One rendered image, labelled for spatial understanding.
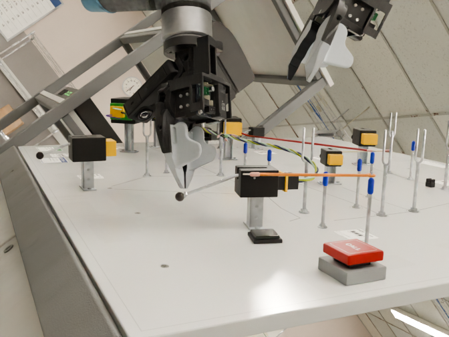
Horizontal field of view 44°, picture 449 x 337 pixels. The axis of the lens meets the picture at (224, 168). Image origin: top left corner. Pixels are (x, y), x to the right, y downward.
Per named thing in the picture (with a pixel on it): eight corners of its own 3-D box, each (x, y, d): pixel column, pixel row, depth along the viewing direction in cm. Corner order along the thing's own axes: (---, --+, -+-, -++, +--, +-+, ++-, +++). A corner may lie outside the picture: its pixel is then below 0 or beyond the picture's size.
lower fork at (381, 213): (389, 216, 91) (397, 130, 88) (381, 217, 90) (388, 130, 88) (381, 213, 93) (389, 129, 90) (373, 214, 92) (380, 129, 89)
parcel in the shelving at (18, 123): (-12, 115, 706) (7, 102, 712) (-9, 116, 744) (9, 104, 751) (5, 136, 713) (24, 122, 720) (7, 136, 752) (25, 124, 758)
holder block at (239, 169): (234, 191, 83) (234, 165, 83) (270, 190, 84) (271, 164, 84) (240, 197, 79) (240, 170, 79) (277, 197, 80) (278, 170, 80)
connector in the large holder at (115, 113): (133, 120, 142) (133, 103, 142) (129, 120, 140) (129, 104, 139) (112, 118, 143) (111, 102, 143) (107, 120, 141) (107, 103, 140)
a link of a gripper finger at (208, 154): (210, 185, 77) (208, 120, 78) (176, 189, 80) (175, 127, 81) (222, 186, 79) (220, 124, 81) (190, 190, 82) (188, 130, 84)
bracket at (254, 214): (242, 222, 85) (244, 190, 84) (258, 222, 85) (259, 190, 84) (250, 231, 80) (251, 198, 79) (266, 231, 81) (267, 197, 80)
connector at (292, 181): (262, 186, 83) (262, 172, 83) (291, 184, 85) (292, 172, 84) (268, 190, 80) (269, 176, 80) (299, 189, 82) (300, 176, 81)
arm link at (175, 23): (150, 15, 81) (185, 33, 88) (151, 45, 81) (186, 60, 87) (191, 1, 77) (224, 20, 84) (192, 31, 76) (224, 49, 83)
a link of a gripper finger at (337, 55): (347, 91, 74) (367, 33, 76) (310, 71, 73) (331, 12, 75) (335, 97, 77) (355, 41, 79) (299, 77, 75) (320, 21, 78)
